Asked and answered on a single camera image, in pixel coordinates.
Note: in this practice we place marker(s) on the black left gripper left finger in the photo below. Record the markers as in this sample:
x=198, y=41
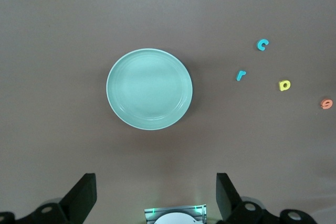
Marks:
x=76, y=203

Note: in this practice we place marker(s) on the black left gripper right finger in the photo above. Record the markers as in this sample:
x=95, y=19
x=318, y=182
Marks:
x=231, y=203

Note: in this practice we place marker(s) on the yellow foam letter a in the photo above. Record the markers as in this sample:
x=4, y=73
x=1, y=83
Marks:
x=281, y=87

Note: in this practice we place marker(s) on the teal foam letter r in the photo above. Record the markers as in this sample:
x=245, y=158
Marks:
x=239, y=76

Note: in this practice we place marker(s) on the teal foam letter c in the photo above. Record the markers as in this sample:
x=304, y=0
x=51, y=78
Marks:
x=258, y=45

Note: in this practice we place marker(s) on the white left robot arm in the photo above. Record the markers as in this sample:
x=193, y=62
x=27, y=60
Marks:
x=174, y=220

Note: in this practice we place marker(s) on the orange foam letter e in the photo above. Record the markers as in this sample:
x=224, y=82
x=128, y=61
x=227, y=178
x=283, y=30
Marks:
x=322, y=104

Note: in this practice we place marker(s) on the light green plate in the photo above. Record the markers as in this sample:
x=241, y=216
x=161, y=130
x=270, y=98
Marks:
x=149, y=89

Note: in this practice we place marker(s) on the brown table cover sheet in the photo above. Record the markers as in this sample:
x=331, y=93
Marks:
x=78, y=24

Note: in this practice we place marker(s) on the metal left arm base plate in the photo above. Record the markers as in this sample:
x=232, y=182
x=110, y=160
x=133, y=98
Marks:
x=149, y=212

